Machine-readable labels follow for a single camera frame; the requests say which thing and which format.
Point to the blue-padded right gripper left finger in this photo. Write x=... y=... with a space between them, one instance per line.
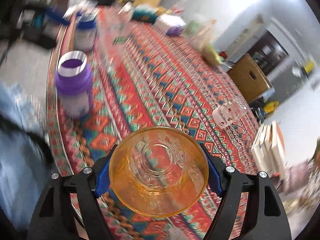
x=53 y=217

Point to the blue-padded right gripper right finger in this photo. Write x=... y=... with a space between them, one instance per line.
x=265 y=216

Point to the amber glass cup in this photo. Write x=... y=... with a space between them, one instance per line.
x=158 y=171

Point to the pink ceramic vase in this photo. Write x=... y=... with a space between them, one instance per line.
x=299 y=175

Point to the stack of books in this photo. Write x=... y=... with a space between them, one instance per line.
x=268 y=150

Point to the clear floral glass jar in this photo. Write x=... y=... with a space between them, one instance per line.
x=229 y=112

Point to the purple open bottle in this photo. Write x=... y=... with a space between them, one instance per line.
x=74 y=83

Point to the wooden chair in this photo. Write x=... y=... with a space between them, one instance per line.
x=249 y=78

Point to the yellow tote bag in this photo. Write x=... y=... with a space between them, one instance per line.
x=308 y=65

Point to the dark entrance door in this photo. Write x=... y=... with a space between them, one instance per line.
x=267 y=53

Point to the patterned red tablecloth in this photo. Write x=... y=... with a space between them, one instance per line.
x=162 y=81

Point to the green yellow bowl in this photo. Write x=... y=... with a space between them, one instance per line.
x=210 y=55

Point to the blue open bottle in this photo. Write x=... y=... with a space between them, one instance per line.
x=85 y=32

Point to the clear plastic container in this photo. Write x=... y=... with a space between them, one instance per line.
x=199 y=33

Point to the white purple tissue pack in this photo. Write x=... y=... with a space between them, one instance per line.
x=171 y=25

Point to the green tissue box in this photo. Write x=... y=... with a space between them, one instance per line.
x=147 y=14

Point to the plastic water bottle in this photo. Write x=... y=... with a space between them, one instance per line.
x=178 y=8

